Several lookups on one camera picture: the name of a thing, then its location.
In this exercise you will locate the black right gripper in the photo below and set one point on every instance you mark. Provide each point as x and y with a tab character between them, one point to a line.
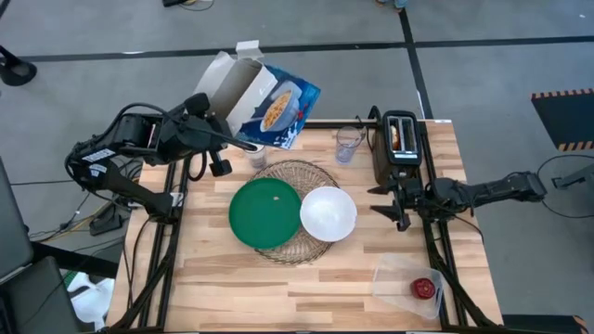
410	195

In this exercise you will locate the round ceramic bowl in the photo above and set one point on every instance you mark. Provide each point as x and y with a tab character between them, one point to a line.
328	214

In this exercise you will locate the black round stand base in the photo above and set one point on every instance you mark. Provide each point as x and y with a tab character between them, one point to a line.
16	72

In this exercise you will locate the black floor power box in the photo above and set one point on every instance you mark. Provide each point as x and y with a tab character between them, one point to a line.
109	220

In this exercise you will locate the round green plate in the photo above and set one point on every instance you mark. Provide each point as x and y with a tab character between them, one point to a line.
262	215

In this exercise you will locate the toast slice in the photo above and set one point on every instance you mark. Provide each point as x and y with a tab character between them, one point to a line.
395	138

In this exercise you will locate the black hazard-striped floor mat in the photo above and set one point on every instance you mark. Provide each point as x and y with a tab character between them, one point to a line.
566	118

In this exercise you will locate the black hazard-striped floor block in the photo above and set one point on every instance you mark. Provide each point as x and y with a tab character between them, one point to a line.
543	325

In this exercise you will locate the black two-slot toaster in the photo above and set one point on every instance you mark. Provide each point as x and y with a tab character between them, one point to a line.
404	160

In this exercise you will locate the empty clear drinking glass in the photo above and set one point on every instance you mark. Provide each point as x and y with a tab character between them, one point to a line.
347	148

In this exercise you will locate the grey stand leg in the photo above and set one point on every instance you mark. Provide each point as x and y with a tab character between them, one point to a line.
575	177

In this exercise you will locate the black chair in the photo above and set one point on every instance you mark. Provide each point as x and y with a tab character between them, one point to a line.
28	287

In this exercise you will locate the white plastic bag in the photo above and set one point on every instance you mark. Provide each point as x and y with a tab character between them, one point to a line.
93	301

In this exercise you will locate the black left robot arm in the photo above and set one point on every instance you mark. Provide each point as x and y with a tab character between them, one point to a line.
130	195

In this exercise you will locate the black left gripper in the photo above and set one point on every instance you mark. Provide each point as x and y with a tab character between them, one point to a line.
185	132

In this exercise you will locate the black aluminium frame rail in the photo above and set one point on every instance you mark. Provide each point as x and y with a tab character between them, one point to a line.
160	260
448	273

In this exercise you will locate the round woven straw placemat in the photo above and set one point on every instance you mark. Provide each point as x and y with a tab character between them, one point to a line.
297	172

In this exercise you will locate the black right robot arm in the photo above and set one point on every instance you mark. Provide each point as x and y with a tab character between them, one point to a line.
487	190

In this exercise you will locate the red apple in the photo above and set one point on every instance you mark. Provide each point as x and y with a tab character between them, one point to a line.
423	288

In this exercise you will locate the small glass with milk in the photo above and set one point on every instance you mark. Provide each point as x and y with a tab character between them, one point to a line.
257	160

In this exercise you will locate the clear plastic container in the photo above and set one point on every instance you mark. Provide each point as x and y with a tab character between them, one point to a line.
394	283

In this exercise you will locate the black table edge rail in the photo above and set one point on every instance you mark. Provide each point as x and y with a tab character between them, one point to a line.
334	123

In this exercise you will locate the blue frosted flakes cereal box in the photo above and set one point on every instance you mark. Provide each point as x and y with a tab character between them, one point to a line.
278	111

